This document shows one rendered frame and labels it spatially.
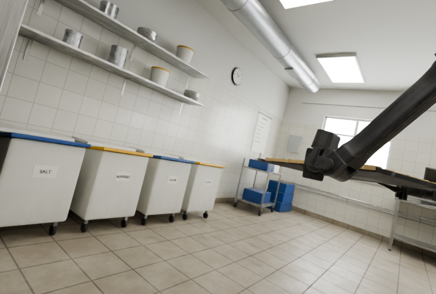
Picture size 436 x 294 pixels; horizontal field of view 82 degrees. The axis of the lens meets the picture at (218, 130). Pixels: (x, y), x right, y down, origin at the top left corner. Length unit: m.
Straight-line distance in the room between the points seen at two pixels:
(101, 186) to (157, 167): 0.62
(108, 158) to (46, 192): 0.51
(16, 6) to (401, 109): 1.87
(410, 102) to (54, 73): 2.73
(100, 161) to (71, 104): 0.80
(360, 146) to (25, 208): 2.13
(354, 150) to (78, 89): 2.65
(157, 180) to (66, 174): 0.92
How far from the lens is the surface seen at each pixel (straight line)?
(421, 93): 0.73
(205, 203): 3.51
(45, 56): 2.87
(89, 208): 2.48
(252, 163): 4.79
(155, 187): 2.81
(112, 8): 2.94
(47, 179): 2.27
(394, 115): 0.73
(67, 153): 2.28
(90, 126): 3.03
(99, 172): 2.41
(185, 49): 3.47
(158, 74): 3.16
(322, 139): 0.80
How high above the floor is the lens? 0.96
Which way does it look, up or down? 5 degrees up
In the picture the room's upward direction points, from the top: 13 degrees clockwise
